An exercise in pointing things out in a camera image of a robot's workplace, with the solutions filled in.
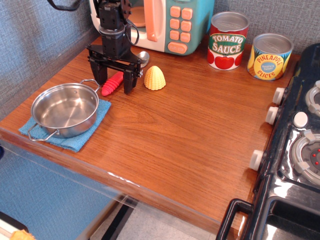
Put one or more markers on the black toy stove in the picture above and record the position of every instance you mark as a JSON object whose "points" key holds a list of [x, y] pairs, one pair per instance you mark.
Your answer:
{"points": [[286, 203]]}

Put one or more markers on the tomato sauce can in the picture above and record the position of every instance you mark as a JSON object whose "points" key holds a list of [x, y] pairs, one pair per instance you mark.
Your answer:
{"points": [[227, 38]]}

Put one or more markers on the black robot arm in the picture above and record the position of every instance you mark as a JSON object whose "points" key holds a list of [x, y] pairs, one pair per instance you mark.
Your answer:
{"points": [[113, 16]]}

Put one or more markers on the blue cloth mat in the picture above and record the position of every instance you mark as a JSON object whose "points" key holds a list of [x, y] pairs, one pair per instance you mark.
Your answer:
{"points": [[72, 143]]}

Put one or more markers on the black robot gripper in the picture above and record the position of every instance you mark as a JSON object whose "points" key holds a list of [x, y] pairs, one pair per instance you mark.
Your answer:
{"points": [[115, 53]]}

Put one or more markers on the teal toy microwave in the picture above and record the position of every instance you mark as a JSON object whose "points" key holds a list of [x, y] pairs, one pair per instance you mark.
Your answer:
{"points": [[169, 26]]}

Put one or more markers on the steel pan with handles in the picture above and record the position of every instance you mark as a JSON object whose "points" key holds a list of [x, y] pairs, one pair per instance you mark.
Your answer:
{"points": [[64, 111]]}

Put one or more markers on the pineapple slices can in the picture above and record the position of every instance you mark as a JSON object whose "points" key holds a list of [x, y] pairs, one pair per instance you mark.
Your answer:
{"points": [[269, 56]]}

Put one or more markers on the orange object bottom left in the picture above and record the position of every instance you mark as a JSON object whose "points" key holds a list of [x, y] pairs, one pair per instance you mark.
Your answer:
{"points": [[21, 235]]}

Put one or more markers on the red handled metal spoon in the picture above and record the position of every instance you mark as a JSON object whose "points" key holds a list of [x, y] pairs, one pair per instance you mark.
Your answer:
{"points": [[113, 82]]}

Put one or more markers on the yellow toy corn piece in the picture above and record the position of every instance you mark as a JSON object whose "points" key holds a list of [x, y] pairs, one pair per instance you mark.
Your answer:
{"points": [[154, 79]]}

